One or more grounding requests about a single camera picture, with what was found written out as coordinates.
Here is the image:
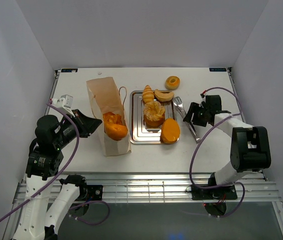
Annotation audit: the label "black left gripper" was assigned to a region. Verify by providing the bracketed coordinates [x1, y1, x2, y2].
[54, 108, 103, 149]

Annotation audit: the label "braided pastry piece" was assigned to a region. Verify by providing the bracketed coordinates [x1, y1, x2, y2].
[103, 112, 123, 125]

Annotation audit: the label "metal serving tongs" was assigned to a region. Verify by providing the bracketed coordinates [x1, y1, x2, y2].
[172, 96, 201, 144]

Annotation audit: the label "long scored baguette loaf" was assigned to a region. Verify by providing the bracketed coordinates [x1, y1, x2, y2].
[104, 122, 128, 141]

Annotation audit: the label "beige paper bag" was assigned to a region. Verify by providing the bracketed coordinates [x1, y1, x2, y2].
[86, 77, 131, 157]

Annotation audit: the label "round smooth bun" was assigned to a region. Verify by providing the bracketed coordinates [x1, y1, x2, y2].
[160, 118, 181, 144]

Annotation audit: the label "glazed ring donut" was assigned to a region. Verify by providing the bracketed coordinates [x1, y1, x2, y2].
[165, 76, 181, 90]

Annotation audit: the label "sugared flower bun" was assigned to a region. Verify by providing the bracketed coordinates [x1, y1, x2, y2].
[143, 101, 166, 127]

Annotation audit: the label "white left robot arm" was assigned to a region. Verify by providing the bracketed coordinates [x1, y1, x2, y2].
[13, 109, 102, 240]

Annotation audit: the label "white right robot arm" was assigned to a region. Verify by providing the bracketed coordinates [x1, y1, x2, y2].
[183, 94, 271, 202]

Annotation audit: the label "silver metal tray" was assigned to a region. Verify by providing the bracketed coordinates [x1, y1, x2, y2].
[129, 90, 177, 145]

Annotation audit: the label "small croissant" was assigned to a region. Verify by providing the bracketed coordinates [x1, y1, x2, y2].
[142, 85, 155, 104]

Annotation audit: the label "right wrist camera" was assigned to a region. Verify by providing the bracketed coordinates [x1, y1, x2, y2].
[200, 90, 210, 107]

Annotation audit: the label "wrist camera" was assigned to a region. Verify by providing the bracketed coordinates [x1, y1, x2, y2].
[200, 90, 210, 107]
[48, 94, 74, 116]

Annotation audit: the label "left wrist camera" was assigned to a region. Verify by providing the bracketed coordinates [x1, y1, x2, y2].
[48, 94, 74, 116]

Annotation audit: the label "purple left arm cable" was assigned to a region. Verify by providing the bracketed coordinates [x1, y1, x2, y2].
[0, 99, 111, 238]

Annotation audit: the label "aluminium table frame rail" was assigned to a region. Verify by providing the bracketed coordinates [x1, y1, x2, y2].
[12, 171, 282, 204]

